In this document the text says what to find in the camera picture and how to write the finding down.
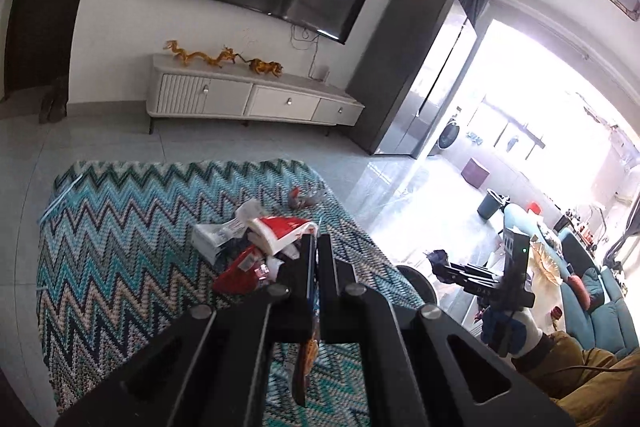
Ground red white paper box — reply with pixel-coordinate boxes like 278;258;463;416
247;216;319;256

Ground red snack bag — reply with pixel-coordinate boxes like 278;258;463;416
213;246;270;295

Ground white blue tissue pack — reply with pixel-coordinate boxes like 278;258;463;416
191;198;265;265

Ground right hand white glove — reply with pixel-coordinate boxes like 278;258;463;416
480;307;544;361

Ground white coffee table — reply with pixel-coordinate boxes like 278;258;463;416
461;232;566;337

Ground golden leaf tray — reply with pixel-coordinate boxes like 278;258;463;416
529;241;564;286

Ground red item on table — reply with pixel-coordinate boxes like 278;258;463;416
550;307;563;321

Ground red cushion on sofa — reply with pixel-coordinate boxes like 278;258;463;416
566;274;591;311

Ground dark teal bucket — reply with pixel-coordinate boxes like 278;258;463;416
477;188;510;220

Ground clear red plastic wrapper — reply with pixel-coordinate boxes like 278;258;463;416
288;186;326;210

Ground purple storage box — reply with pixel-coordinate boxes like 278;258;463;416
461;158;489;188

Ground teal sofa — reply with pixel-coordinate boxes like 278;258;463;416
502;201;640;358

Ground washing machine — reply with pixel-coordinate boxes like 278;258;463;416
430;106;461;156

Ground yellow trouser leg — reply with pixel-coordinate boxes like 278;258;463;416
512;332;639;426

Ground teal zigzag knit rug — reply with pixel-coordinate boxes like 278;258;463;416
37;158;424;426

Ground white TV cabinet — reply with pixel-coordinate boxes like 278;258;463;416
145;54;363;127

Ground white router on cabinet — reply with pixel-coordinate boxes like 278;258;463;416
314;65;330;82

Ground golden tiger figurine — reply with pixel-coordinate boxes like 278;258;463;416
235;53;283;78

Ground grey steel refrigerator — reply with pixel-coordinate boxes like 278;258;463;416
347;0;476;158

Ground golden dragon figurine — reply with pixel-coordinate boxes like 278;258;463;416
163;40;238;67

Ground brown shoes by door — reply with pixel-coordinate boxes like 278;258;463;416
38;76;68;124

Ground black tracking camera box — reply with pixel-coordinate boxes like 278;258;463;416
501;228;535;311

